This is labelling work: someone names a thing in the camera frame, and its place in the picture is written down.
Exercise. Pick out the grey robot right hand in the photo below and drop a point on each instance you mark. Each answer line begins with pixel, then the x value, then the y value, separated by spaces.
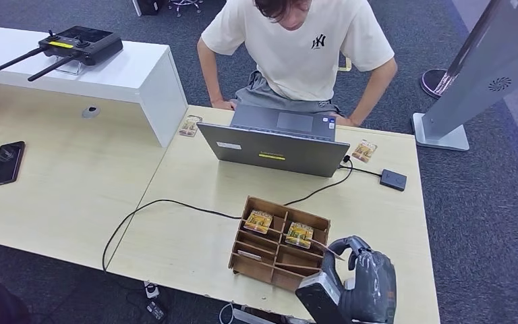
pixel 373 286

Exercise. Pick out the person's left hand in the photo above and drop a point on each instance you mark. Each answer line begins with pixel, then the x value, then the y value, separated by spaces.
pixel 344 120

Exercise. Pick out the person's right hand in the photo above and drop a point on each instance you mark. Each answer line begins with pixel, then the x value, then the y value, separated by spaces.
pixel 224 105

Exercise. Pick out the yellow ID card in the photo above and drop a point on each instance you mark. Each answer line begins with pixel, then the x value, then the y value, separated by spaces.
pixel 365 151

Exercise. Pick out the person's left forearm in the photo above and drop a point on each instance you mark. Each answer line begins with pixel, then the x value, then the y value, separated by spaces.
pixel 375 89

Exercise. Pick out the person's right forearm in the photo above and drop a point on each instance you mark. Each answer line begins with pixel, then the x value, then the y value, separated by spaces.
pixel 209 71

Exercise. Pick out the black card reader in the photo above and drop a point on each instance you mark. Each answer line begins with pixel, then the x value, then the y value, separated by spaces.
pixel 393 180

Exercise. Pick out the person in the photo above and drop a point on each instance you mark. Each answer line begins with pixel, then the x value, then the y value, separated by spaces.
pixel 299 53

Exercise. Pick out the brown wooden card organizer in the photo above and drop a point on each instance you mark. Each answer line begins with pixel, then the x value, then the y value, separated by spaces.
pixel 259 268

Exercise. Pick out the grey laptop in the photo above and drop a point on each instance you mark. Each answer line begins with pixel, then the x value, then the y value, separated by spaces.
pixel 277 152

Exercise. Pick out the round dark stand base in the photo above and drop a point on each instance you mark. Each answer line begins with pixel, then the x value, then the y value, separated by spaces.
pixel 433 81

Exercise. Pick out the office chair base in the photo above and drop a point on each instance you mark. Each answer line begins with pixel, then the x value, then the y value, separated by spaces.
pixel 186 4

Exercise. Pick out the white desk shelf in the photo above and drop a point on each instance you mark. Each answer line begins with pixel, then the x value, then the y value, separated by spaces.
pixel 120 76

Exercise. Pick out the black box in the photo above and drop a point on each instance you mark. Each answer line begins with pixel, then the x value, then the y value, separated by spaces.
pixel 148 6

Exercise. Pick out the black remote controller with antennas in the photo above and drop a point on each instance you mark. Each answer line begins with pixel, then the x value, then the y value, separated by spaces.
pixel 84 44

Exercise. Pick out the clear controller stand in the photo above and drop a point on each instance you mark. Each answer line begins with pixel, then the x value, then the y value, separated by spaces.
pixel 72 68

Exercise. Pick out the grey kiosk stand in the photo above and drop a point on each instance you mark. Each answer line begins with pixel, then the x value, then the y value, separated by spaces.
pixel 491 62

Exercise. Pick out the white power adapter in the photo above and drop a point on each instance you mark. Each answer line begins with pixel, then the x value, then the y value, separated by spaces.
pixel 151 289

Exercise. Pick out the black smartphone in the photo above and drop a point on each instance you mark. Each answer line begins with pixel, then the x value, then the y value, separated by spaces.
pixel 7 163

